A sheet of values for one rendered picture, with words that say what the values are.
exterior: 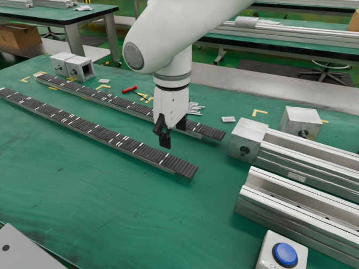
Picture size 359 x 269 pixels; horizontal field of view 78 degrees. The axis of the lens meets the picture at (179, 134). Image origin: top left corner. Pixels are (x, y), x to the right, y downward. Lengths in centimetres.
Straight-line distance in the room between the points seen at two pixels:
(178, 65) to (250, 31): 160
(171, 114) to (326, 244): 44
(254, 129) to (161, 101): 34
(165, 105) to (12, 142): 64
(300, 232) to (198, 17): 50
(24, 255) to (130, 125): 59
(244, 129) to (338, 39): 145
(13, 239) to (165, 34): 37
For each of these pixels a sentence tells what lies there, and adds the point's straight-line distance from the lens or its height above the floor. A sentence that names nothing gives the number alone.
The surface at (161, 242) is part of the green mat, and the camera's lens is 57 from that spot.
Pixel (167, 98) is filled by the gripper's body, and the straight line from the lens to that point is 48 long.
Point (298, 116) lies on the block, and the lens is 85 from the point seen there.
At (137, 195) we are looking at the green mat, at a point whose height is 78.
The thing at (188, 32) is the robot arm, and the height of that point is 121.
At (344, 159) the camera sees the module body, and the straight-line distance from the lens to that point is 78.
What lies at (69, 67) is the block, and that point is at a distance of 132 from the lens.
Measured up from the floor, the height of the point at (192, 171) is 81.
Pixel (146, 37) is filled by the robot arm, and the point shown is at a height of 120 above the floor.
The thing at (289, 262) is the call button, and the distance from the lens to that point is 52.
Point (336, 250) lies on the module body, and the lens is 62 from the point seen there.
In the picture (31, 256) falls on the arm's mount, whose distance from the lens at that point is 43.
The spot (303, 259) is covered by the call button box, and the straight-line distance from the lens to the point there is 55.
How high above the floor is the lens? 130
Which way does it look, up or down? 39 degrees down
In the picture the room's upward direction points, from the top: straight up
